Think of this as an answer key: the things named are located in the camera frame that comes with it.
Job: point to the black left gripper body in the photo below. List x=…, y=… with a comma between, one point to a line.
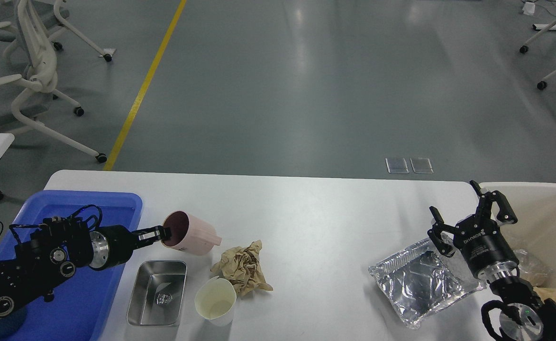
x=112, y=246

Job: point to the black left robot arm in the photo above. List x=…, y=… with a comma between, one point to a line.
x=49, y=253

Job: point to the dark blue HOME mug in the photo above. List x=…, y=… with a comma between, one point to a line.
x=10, y=324

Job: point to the white office chair front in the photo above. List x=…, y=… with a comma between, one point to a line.
x=26, y=87

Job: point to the aluminium foil container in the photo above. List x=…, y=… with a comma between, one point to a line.
x=420, y=282

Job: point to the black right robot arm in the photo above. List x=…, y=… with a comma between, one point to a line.
x=519, y=314

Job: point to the beige plastic bin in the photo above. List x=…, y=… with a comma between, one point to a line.
x=535, y=206

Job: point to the pink HOME mug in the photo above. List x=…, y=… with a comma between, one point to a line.
x=190, y=234

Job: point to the blue plastic tray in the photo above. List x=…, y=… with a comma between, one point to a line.
x=81, y=305

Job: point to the white paper on floor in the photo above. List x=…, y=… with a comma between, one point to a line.
x=108, y=53

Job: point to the floor socket plate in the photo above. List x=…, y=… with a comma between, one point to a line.
x=421, y=165
x=397, y=165

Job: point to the left floor socket plate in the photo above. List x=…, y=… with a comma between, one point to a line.
x=397, y=165

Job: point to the cream paper cup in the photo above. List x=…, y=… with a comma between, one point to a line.
x=215, y=301

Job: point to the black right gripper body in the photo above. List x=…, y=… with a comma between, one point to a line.
x=482, y=245

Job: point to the clear plastic bag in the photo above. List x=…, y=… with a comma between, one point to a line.
x=532, y=269

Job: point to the stainless steel tray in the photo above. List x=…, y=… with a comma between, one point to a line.
x=157, y=294

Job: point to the right floor socket plate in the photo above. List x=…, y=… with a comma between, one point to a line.
x=421, y=165

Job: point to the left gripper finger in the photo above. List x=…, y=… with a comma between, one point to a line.
x=150, y=235

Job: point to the crumpled brown paper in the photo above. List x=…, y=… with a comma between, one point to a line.
x=241, y=267

